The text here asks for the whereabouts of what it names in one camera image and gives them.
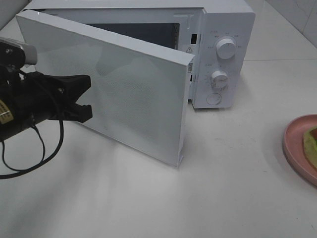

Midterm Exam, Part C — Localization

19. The white warning label sticker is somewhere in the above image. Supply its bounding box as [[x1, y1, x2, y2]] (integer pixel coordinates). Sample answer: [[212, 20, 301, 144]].
[[183, 44, 198, 75]]

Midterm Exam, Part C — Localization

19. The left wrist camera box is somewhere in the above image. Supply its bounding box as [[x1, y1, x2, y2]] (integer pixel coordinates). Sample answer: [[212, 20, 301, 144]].
[[0, 37, 38, 72]]

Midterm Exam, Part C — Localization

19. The white microwave door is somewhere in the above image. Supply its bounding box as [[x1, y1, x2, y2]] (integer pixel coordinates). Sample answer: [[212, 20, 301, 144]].
[[25, 23, 193, 167]]

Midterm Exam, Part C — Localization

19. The sandwich with lettuce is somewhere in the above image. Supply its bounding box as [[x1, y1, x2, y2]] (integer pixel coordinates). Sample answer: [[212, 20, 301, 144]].
[[303, 126, 317, 169]]

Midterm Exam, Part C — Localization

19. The pink round plate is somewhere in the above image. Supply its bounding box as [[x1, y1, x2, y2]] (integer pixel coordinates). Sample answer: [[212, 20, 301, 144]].
[[282, 114, 317, 186]]

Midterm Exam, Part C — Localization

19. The white upper power knob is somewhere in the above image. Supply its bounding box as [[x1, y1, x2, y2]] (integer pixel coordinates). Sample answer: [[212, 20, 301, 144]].
[[215, 37, 237, 60]]

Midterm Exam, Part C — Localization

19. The round door release button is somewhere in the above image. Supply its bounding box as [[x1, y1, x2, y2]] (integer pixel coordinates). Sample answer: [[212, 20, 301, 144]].
[[206, 93, 221, 106]]

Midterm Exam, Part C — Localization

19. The white microwave oven body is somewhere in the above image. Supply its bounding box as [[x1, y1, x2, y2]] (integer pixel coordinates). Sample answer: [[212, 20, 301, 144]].
[[16, 0, 256, 109]]

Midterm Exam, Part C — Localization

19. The white timer knob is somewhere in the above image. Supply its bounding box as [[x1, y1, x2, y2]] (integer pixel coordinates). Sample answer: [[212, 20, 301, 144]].
[[211, 70, 228, 89]]

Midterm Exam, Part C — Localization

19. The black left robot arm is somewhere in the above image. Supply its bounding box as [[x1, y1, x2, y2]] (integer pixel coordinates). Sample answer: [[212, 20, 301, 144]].
[[0, 67, 93, 140]]

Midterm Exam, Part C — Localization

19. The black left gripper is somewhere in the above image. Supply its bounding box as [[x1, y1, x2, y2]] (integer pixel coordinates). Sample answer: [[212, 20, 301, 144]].
[[12, 73, 93, 124]]

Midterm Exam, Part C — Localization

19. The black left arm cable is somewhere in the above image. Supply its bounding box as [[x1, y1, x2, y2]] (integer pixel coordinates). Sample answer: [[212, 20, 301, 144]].
[[0, 69, 66, 179]]

